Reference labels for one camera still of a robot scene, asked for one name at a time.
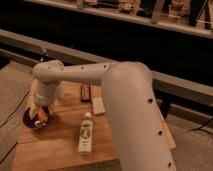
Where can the brown chocolate bar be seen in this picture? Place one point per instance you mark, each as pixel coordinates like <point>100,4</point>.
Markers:
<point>85,92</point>

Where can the white plastic bottle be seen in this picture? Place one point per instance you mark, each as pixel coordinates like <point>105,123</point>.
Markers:
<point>85,135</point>

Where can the dark ceramic bowl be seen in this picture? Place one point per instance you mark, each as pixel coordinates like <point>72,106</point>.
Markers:
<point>35,123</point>

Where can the grey metal rail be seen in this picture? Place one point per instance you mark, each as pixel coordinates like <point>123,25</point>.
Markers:
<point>189,90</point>

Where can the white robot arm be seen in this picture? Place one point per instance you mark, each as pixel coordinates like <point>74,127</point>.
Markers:
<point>130,104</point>

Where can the white sponge block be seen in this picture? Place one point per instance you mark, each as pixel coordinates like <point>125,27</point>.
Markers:
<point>98,107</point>

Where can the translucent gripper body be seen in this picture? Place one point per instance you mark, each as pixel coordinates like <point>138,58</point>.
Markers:
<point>40,98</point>

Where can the wooden board table top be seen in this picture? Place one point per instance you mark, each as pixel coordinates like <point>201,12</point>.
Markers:
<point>55,146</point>

